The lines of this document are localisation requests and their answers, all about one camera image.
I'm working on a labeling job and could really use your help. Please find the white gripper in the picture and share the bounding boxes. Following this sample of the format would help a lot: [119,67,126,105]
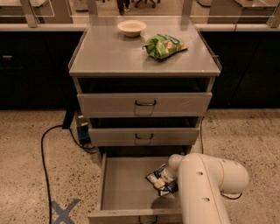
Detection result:
[154,165,178,189]

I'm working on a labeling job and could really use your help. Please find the blue chip bag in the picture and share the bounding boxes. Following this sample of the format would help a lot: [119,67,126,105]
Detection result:
[145,164,179,197]

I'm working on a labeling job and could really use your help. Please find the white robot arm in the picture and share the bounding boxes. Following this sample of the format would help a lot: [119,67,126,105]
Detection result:
[150,153,249,224]

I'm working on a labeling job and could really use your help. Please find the bottom grey drawer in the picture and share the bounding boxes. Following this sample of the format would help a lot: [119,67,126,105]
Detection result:
[87,153,183,224]

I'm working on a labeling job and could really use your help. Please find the grey drawer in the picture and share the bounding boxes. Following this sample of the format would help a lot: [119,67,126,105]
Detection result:
[87,153,183,224]
[88,128,200,146]
[77,92,212,118]

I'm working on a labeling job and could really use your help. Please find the middle grey drawer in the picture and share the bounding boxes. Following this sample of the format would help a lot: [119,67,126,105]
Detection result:
[88,128,200,146]

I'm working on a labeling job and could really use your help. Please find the top grey drawer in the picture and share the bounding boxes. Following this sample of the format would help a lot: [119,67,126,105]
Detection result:
[77,92,212,118]

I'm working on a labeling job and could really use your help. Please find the grey drawer cabinet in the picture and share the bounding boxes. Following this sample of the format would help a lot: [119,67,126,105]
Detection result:
[69,16,221,156]

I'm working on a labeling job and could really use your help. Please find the green chip bag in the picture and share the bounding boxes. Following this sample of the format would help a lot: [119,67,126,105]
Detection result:
[143,34,188,60]

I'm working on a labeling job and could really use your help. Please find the dark back counter cabinets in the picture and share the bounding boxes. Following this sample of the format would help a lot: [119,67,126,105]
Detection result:
[0,29,280,109]

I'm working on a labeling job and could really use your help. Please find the blue power box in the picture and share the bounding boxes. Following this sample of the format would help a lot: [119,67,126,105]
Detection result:
[75,112,91,144]

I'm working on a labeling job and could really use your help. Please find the blue tape cross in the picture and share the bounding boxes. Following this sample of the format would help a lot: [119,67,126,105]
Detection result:
[52,199,81,224]

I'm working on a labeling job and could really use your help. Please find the cream paper bowl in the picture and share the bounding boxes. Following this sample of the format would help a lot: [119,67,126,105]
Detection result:
[117,20,146,38]

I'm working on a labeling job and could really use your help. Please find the bottom drawer black handle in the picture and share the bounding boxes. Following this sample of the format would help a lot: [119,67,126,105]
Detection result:
[138,215,158,224]

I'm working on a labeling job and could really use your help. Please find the drawer black handle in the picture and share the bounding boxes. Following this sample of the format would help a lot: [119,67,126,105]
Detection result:
[135,100,157,107]
[135,133,154,140]
[138,215,158,224]

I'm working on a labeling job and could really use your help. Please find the middle drawer black handle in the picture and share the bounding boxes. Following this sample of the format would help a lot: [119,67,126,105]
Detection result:
[135,133,154,140]

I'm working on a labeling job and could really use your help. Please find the black cable right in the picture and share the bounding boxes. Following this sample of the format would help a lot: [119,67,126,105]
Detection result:
[199,116,243,201]

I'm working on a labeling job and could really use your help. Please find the black cable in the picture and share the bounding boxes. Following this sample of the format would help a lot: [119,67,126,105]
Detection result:
[199,116,243,201]
[40,124,97,224]

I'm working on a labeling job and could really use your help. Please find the top drawer black handle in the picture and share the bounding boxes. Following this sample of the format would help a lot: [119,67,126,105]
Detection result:
[135,100,157,107]

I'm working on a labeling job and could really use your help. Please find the black cable left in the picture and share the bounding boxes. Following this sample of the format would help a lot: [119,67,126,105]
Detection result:
[40,124,97,224]

